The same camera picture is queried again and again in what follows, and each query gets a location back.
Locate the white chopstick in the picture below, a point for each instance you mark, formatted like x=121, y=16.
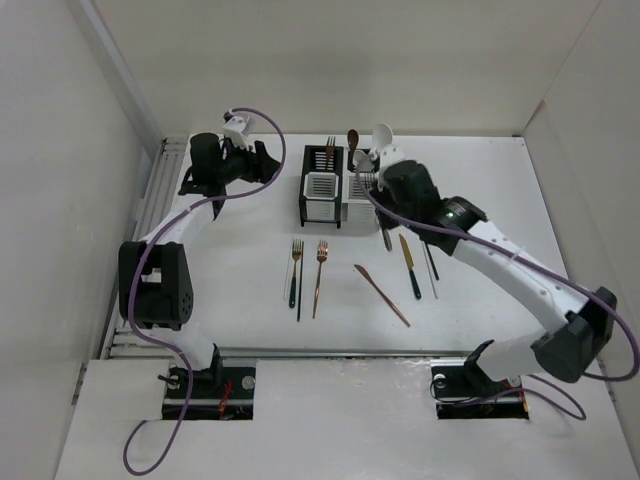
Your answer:
x=287, y=279
x=431, y=278

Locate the white utensil rack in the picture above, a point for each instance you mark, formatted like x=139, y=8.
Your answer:
x=357, y=213

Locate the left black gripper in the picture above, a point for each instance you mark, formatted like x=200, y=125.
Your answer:
x=259, y=165

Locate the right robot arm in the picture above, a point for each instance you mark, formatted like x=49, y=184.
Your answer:
x=575, y=327

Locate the brown wooden spoon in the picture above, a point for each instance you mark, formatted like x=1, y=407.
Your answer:
x=352, y=141

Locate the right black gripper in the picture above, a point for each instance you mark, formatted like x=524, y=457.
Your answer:
x=386, y=222

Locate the right white chopstick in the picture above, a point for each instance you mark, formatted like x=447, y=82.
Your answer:
x=431, y=278

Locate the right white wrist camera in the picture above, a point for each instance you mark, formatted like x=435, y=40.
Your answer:
x=388, y=156

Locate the silver fork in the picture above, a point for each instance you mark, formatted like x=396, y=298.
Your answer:
x=387, y=240

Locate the aluminium rail front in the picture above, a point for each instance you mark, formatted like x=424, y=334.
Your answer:
x=299, y=353

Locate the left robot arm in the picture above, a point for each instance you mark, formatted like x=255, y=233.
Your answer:
x=156, y=295

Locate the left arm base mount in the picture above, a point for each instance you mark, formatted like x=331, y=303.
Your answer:
x=228, y=396

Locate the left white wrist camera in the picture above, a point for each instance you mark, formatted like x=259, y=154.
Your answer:
x=236, y=128

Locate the small copper fork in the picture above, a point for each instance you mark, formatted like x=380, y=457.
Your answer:
x=329, y=150

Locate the black chopstick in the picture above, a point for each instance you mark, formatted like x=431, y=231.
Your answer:
x=431, y=262
x=299, y=291

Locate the gold fork green handle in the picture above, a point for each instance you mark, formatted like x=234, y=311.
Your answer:
x=296, y=254

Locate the small white ceramic spoon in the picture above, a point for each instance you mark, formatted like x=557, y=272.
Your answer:
x=382, y=136

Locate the left black chopstick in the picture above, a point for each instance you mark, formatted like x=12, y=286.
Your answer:
x=299, y=291

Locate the black utensil rack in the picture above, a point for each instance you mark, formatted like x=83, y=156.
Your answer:
x=320, y=188

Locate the aluminium rail left side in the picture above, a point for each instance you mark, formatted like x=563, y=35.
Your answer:
x=152, y=201

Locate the gold knife green handle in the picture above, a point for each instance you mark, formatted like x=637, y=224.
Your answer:
x=410, y=266

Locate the rose gold fork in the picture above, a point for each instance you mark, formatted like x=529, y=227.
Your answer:
x=321, y=257

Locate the left white chopstick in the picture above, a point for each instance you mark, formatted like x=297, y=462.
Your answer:
x=287, y=279

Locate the rose gold knife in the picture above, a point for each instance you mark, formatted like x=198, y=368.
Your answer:
x=365, y=274

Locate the large white ceramic spoon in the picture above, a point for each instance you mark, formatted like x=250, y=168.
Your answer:
x=361, y=161

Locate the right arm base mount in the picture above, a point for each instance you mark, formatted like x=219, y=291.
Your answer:
x=458, y=398

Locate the aluminium rail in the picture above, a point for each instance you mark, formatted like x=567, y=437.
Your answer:
x=152, y=201
x=299, y=353

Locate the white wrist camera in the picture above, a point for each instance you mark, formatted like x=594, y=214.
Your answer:
x=236, y=128
x=388, y=156

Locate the right black chopstick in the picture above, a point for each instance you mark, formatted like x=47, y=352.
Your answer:
x=431, y=262

